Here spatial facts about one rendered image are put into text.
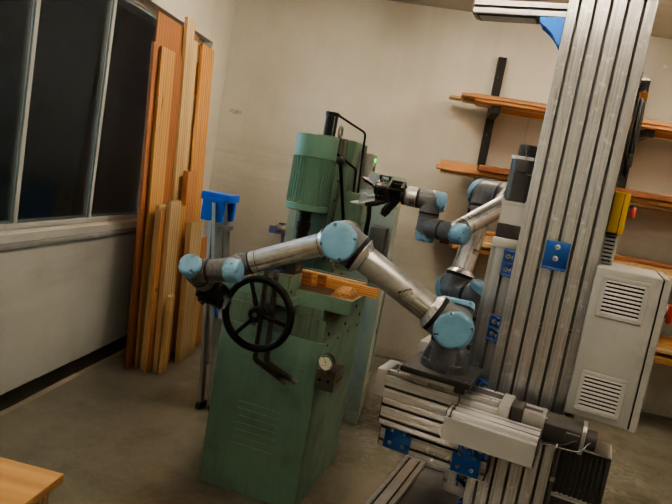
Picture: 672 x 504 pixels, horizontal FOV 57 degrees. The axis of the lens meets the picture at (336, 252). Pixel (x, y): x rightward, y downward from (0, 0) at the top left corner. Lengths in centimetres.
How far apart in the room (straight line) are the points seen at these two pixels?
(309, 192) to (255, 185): 253
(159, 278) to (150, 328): 30
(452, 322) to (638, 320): 56
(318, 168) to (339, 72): 250
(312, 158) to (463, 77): 255
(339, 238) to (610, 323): 86
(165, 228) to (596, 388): 257
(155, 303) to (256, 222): 146
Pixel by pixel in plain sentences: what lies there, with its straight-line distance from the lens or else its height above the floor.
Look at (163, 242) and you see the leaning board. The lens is 377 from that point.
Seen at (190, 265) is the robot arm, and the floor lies 101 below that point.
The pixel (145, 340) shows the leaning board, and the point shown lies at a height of 19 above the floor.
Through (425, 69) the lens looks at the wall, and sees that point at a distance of 486.
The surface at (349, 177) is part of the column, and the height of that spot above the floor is 136.
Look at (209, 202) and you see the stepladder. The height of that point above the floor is 110.
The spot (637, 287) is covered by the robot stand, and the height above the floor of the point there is 119.
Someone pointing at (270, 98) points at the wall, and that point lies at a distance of 500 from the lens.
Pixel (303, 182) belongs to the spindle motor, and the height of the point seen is 131.
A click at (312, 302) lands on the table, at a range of 241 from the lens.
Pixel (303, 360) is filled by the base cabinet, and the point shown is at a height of 62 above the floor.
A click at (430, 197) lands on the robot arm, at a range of 229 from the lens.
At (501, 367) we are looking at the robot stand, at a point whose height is 83.
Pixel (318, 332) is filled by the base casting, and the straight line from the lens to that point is 242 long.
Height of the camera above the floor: 137
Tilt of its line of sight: 7 degrees down
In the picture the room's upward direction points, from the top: 10 degrees clockwise
